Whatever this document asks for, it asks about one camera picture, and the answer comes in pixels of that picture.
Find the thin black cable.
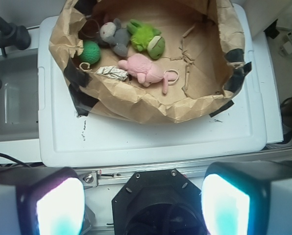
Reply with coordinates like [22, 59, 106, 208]
[0, 151, 31, 168]

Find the aluminium extrusion rail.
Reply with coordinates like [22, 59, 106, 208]
[76, 148, 292, 188]

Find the brown paper bag basket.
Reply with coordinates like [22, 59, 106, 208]
[49, 0, 245, 124]

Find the grey plush mouse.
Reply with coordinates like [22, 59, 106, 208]
[99, 18, 131, 57]

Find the black clamp handle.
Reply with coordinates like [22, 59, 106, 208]
[0, 17, 31, 58]

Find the green knitted ball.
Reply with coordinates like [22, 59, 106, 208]
[79, 40, 100, 65]

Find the green plush frog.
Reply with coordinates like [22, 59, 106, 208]
[127, 19, 166, 60]

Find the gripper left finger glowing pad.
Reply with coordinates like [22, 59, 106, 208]
[0, 167, 85, 235]

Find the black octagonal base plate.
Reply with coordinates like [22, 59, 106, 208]
[112, 169, 207, 235]

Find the pink plush bunny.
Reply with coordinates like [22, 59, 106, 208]
[118, 53, 179, 94]

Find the clear plastic tub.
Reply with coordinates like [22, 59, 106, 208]
[0, 49, 39, 141]

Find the crumpled white paper wad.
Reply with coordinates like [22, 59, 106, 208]
[96, 66, 128, 81]

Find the white plastic bin lid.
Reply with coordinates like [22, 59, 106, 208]
[38, 4, 267, 167]

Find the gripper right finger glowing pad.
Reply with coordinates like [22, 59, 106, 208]
[201, 161, 292, 235]

